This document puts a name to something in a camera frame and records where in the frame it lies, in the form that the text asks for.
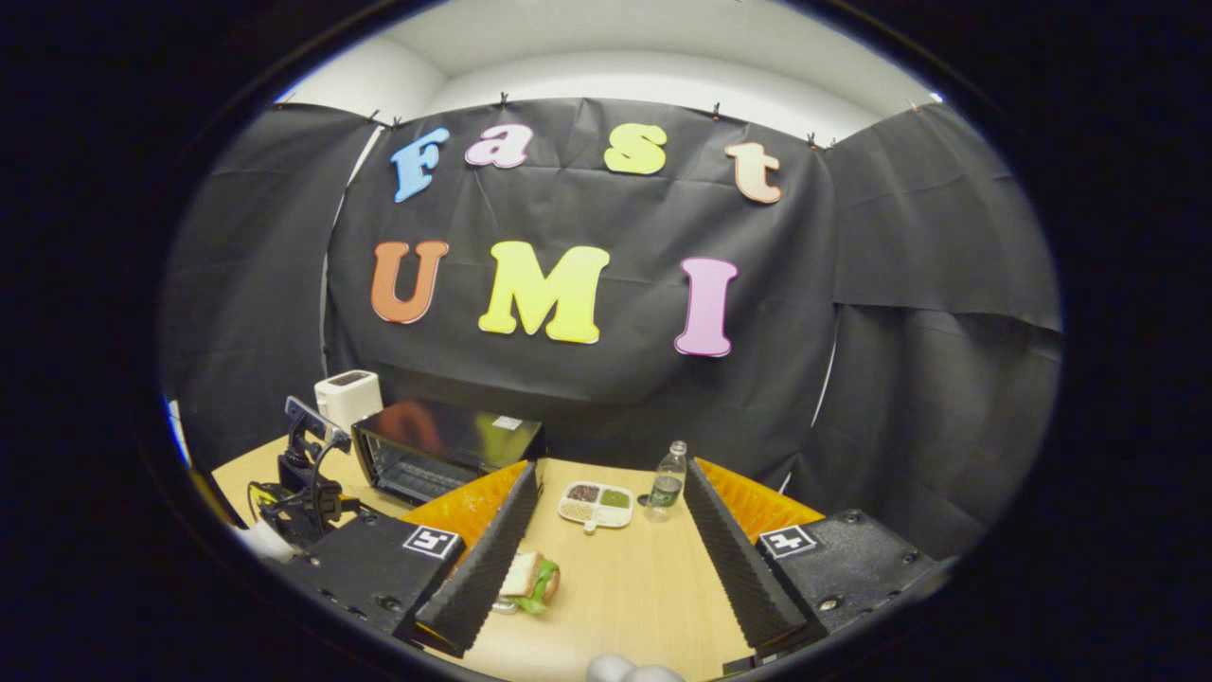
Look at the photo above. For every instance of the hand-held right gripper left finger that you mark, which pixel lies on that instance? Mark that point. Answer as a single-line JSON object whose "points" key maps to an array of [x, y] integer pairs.
{"points": [[483, 578]]}

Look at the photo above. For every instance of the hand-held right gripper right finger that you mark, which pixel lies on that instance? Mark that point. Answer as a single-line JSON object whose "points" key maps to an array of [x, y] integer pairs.
{"points": [[734, 568]]}

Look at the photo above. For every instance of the lettuce sandwich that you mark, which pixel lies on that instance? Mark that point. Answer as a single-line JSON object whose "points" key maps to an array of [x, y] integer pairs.
{"points": [[525, 576]]}

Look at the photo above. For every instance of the black electric oven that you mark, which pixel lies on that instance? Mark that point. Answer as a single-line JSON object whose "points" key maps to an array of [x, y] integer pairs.
{"points": [[436, 436]]}

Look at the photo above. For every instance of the white plastic tray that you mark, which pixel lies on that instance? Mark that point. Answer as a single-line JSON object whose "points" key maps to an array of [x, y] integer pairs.
{"points": [[507, 606]]}

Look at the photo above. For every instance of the clear water bottle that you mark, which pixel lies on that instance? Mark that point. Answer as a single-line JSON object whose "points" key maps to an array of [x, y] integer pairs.
{"points": [[667, 488]]}

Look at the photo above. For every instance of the white toaster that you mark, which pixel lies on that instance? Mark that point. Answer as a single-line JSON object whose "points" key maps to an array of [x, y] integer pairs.
{"points": [[348, 396]]}

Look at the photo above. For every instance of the white compartment dish with grains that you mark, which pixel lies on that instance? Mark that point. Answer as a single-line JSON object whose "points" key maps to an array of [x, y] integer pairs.
{"points": [[597, 504]]}

